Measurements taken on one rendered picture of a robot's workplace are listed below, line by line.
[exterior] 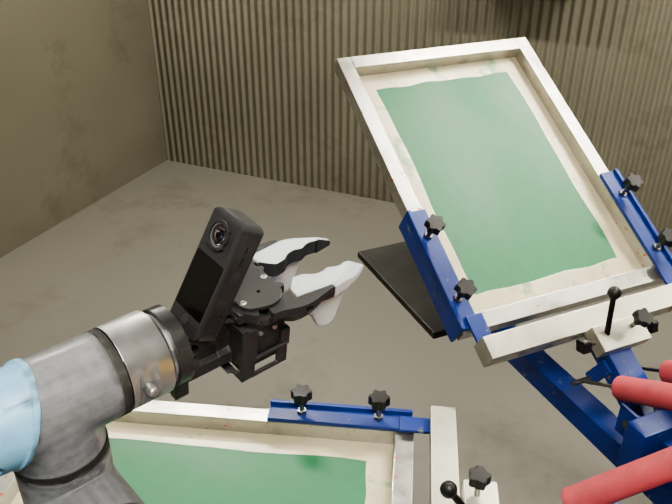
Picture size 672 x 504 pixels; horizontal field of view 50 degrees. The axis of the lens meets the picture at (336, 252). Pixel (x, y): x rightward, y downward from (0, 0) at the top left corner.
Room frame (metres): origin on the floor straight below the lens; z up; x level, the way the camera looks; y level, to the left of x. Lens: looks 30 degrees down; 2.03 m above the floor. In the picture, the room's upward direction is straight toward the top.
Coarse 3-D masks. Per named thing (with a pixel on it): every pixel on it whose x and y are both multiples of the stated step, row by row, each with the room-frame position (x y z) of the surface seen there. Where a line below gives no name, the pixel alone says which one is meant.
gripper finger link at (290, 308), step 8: (320, 288) 0.55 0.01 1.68; (328, 288) 0.55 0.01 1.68; (288, 296) 0.54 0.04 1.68; (304, 296) 0.54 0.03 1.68; (312, 296) 0.54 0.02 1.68; (320, 296) 0.54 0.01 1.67; (328, 296) 0.56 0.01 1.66; (280, 304) 0.53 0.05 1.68; (288, 304) 0.53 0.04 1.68; (296, 304) 0.53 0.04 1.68; (304, 304) 0.53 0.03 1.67; (312, 304) 0.53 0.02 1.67; (264, 312) 0.52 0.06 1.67; (272, 312) 0.51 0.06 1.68; (280, 312) 0.52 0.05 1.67; (288, 312) 0.52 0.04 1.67; (296, 312) 0.52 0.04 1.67; (304, 312) 0.53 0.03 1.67; (272, 320) 0.51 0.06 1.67; (288, 320) 0.52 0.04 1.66
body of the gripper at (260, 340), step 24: (240, 288) 0.54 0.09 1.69; (264, 288) 0.54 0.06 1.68; (144, 312) 0.50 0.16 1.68; (168, 312) 0.49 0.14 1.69; (240, 312) 0.51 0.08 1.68; (168, 336) 0.47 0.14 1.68; (240, 336) 0.51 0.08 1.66; (264, 336) 0.53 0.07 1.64; (288, 336) 0.54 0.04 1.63; (192, 360) 0.47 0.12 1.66; (216, 360) 0.51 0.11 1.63; (240, 360) 0.51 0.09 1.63
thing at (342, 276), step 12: (348, 264) 0.59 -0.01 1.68; (360, 264) 0.60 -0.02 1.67; (300, 276) 0.57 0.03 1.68; (312, 276) 0.57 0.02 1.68; (324, 276) 0.57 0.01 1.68; (336, 276) 0.57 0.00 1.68; (348, 276) 0.58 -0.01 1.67; (300, 288) 0.55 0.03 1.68; (312, 288) 0.55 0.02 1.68; (336, 288) 0.56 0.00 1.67; (336, 300) 0.58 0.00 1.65; (312, 312) 0.56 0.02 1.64; (324, 312) 0.57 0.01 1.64; (324, 324) 0.57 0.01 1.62
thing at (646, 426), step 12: (624, 408) 1.09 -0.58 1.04; (636, 420) 1.05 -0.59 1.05; (648, 420) 1.05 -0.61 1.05; (660, 420) 1.05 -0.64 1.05; (624, 432) 1.08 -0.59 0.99; (636, 432) 1.02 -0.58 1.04; (648, 432) 1.02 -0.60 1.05; (660, 432) 1.02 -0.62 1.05; (624, 444) 1.04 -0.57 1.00; (636, 444) 1.02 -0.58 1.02; (648, 444) 1.01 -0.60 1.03; (660, 444) 1.02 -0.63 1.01; (624, 456) 1.03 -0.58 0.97; (636, 456) 1.01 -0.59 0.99
